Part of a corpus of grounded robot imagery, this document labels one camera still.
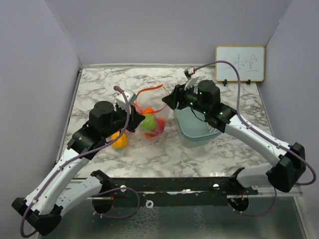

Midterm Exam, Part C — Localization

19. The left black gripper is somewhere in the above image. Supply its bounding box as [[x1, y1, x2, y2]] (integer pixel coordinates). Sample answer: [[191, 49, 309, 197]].
[[104, 103, 146, 138]]

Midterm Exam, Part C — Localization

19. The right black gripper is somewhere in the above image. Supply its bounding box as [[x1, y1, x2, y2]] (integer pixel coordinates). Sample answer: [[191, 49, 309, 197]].
[[162, 81, 209, 115]]

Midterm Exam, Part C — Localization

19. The green fruit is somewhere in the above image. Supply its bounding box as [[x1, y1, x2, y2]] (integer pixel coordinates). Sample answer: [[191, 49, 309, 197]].
[[140, 114, 156, 131]]

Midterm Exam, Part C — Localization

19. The orange fruit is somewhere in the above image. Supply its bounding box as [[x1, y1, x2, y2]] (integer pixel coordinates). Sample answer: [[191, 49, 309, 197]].
[[143, 108, 155, 115]]

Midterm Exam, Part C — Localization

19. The red bell pepper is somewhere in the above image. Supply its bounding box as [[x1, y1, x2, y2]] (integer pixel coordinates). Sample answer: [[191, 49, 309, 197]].
[[149, 118, 166, 137]]

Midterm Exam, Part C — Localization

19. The yellow bell pepper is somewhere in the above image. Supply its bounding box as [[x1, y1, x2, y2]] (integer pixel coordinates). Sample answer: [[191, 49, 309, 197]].
[[111, 131, 128, 149]]

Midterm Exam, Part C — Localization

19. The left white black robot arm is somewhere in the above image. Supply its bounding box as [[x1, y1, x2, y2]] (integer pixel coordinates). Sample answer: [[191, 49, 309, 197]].
[[11, 101, 145, 238]]

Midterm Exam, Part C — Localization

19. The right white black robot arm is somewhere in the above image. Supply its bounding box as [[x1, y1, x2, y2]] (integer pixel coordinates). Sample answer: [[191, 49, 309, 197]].
[[162, 80, 306, 195]]

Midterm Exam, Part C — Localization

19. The teal white plastic basket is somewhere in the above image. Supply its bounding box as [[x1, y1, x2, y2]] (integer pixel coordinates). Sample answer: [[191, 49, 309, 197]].
[[173, 108, 221, 148]]

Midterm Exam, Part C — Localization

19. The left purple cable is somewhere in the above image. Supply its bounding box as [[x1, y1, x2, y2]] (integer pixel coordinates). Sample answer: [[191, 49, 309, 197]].
[[19, 86, 142, 238]]

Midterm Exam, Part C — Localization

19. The purple cable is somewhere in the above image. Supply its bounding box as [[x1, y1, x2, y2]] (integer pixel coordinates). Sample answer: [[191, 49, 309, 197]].
[[189, 61, 317, 216], [19, 86, 142, 238]]

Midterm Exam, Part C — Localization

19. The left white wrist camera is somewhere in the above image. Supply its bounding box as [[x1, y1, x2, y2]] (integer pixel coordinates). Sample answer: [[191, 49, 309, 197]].
[[115, 89, 137, 110]]

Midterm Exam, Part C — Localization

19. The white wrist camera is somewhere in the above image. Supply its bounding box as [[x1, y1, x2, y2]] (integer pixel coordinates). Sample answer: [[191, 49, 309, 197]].
[[115, 89, 137, 110], [184, 68, 198, 90]]

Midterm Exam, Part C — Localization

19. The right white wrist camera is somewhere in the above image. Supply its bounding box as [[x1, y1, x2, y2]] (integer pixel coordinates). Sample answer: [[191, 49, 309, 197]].
[[184, 68, 198, 90]]

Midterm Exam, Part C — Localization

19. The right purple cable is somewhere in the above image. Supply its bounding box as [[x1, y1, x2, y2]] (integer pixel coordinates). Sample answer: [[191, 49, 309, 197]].
[[189, 61, 317, 216]]

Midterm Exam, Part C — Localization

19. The white whiteboard wooden frame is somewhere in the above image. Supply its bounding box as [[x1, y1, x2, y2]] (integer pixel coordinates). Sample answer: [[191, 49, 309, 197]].
[[215, 45, 265, 82]]

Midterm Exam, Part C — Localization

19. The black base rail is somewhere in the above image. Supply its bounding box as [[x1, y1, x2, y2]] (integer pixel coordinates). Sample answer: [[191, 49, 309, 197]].
[[92, 177, 258, 213]]

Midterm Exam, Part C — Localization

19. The aluminium frame rail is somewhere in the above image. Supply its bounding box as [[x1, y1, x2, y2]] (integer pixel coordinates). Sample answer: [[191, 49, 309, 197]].
[[39, 175, 303, 200]]

